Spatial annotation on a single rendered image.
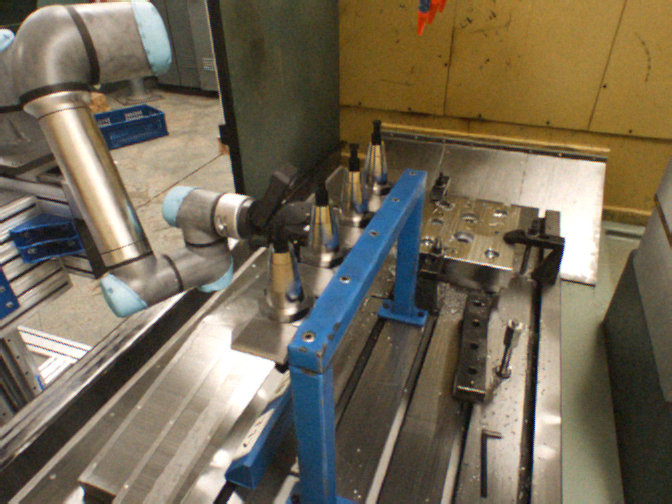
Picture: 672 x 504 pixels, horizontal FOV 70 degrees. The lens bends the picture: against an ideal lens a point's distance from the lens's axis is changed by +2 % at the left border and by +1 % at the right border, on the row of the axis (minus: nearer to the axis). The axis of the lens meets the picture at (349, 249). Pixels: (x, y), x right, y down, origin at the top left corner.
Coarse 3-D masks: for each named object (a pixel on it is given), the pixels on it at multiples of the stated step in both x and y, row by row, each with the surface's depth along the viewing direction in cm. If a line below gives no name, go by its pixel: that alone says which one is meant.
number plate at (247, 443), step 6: (264, 414) 74; (270, 414) 72; (258, 420) 74; (264, 420) 72; (252, 426) 75; (258, 426) 72; (264, 426) 71; (252, 432) 72; (258, 432) 70; (246, 438) 72; (252, 438) 70; (240, 444) 72; (246, 444) 70; (252, 444) 68; (240, 450) 70; (246, 450) 67; (234, 456) 70; (240, 456) 68
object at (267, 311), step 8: (264, 288) 55; (312, 296) 54; (264, 304) 52; (304, 304) 53; (312, 304) 55; (264, 312) 52; (272, 312) 51; (280, 312) 51; (288, 312) 51; (296, 312) 51; (304, 312) 52; (280, 320) 51; (288, 320) 51; (296, 320) 52
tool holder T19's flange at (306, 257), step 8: (304, 248) 62; (344, 248) 62; (304, 256) 61; (312, 256) 60; (336, 256) 60; (344, 256) 63; (312, 264) 60; (320, 264) 60; (328, 264) 60; (336, 264) 60
